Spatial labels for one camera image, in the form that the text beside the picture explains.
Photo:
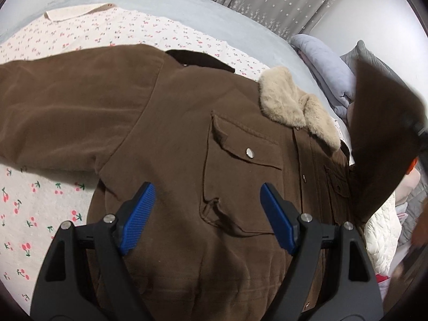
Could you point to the folded blue blanket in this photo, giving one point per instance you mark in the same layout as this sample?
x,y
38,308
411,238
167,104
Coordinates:
x,y
334,76

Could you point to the white quilted jacket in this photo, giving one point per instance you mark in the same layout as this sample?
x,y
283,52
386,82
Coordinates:
x,y
382,232

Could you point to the brown coat with fur collar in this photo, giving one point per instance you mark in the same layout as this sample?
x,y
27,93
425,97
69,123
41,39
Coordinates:
x,y
332,181

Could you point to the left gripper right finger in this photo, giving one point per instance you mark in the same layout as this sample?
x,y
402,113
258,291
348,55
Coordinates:
x,y
330,276

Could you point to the orange pumpkin cushion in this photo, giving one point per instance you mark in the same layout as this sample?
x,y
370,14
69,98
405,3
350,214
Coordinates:
x,y
412,165

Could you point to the pink pillow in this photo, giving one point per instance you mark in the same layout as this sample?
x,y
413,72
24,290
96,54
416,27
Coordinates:
x,y
406,186

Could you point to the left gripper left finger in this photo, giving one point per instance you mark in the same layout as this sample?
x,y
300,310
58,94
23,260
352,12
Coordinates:
x,y
83,275

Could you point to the light blue bed sheet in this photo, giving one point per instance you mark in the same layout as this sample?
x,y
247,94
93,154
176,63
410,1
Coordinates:
x,y
197,25

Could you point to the grey quilted pillow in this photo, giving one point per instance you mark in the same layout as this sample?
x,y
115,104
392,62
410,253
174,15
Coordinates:
x,y
361,53

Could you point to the cherry print blanket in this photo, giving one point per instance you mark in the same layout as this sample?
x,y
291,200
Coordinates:
x,y
82,130

